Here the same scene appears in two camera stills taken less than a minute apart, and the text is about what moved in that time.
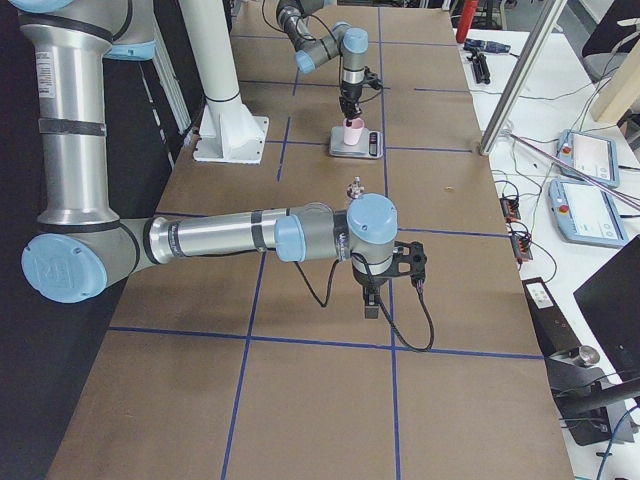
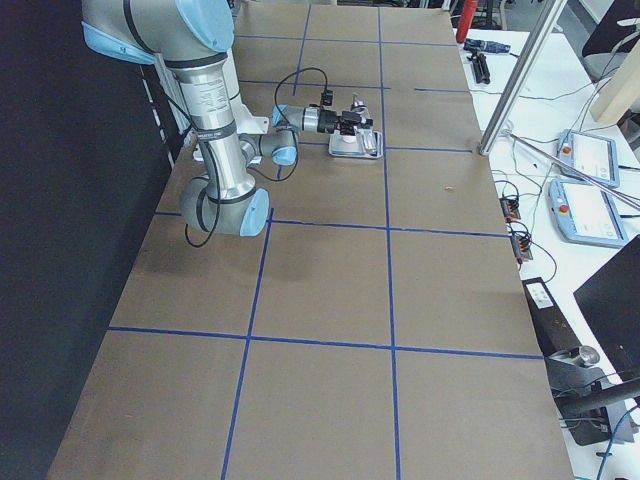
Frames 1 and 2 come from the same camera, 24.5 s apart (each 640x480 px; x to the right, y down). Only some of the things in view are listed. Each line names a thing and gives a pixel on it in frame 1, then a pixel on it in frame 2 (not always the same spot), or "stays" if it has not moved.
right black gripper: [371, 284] to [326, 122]
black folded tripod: [481, 69] stays
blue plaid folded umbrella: [486, 46] stays
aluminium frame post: [547, 20] stays
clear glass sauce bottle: [355, 188] to [363, 126]
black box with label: [554, 332] stays
